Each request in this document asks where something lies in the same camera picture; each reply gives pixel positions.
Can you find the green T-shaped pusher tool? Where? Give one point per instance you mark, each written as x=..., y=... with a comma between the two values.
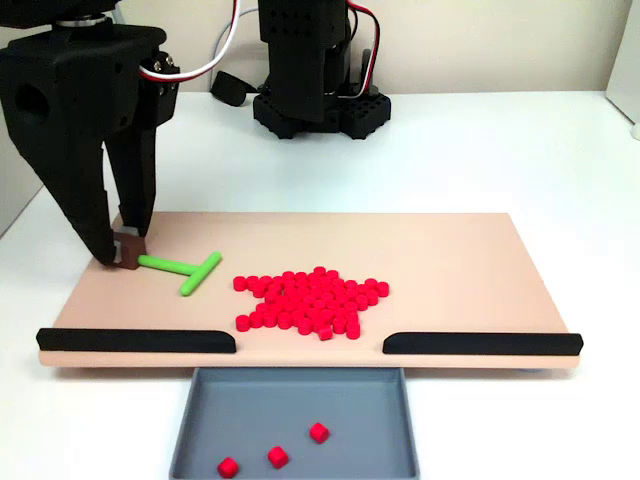
x=197, y=275

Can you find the pile of red granules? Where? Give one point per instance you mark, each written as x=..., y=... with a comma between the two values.
x=310, y=302

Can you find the white partition panel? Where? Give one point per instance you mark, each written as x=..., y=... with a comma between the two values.
x=627, y=60
x=15, y=200

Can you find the black foam barrier strip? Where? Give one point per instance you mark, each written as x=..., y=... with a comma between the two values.
x=130, y=341
x=480, y=343

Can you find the beige flat board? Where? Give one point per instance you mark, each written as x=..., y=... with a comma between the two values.
x=400, y=250

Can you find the grey plastic tray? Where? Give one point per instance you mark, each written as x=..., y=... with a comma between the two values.
x=300, y=400

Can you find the red cube granule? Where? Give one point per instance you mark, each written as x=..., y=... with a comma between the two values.
x=278, y=457
x=227, y=467
x=319, y=433

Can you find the white round foot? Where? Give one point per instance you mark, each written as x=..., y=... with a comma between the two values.
x=636, y=131

